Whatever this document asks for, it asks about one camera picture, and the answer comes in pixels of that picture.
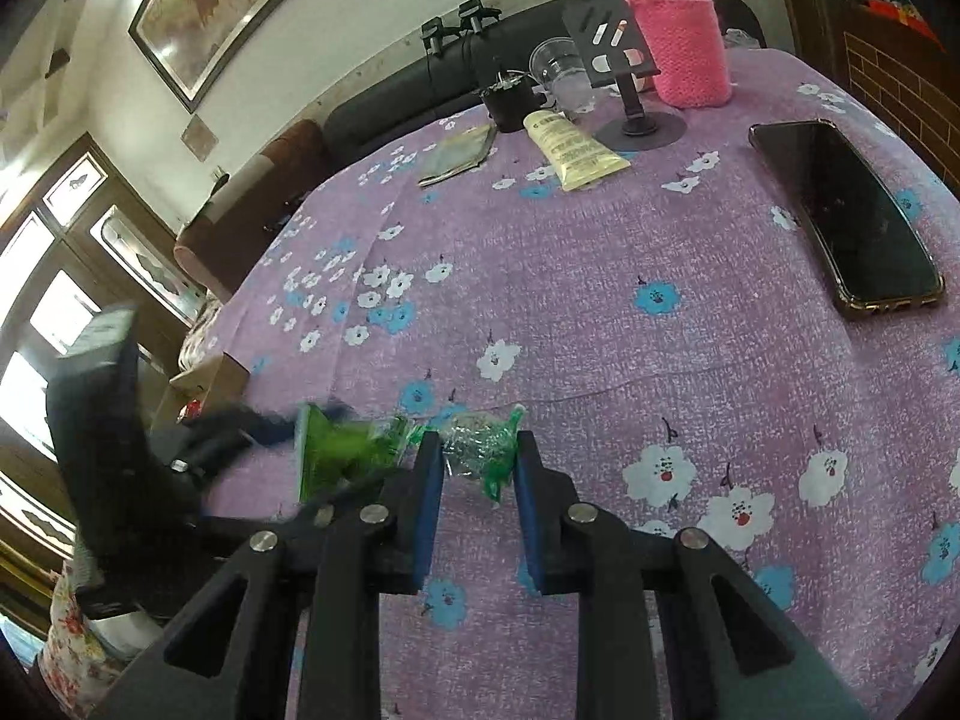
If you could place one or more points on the black phone stand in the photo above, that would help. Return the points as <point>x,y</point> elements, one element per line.
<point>626,52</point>

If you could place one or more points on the black sofa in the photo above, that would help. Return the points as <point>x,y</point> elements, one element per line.
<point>390,105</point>

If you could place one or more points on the green paper booklet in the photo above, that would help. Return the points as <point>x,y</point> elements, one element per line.
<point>459,154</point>

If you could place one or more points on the purple floral tablecloth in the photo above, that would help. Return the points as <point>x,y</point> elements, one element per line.
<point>600,300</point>

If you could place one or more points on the small black container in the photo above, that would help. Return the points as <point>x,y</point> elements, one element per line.
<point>511,105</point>

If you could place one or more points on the bottle with pink knitted sleeve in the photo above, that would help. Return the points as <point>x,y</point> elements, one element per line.
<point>679,45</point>

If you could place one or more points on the small wall plaque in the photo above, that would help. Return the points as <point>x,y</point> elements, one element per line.
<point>199,139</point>

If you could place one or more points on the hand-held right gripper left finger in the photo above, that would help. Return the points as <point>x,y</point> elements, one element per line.
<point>426,510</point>

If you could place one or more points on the wooden glass door cabinet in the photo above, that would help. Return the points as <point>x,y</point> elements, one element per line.
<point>67,270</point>

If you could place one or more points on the framed wall picture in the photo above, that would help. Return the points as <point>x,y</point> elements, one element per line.
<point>217,7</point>

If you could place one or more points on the cream tube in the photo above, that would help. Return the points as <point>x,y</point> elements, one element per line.
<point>574,150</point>

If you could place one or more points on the black smartphone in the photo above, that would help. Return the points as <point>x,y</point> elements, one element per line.
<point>851,217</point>

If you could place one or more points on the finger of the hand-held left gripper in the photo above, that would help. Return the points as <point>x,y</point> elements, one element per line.
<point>300,514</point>
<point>225,439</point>

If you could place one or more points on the brown chair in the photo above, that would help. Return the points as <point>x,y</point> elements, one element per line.
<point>240,225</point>

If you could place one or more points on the floral cloth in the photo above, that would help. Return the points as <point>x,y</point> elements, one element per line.
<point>71,652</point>

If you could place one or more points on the clear plastic cup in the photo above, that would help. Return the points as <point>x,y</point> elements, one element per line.
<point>561,75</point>

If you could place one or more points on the black clip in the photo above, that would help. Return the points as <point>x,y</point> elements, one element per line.
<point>435,34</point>
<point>478,13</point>

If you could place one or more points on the clear green candy packet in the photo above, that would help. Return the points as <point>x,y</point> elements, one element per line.
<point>480,450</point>

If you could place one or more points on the cardboard box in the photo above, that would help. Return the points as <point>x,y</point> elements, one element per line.
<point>214,382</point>

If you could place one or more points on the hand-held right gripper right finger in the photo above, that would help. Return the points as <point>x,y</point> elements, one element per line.
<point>529,517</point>

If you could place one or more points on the green snack packet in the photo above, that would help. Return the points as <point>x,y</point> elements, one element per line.
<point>330,450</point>

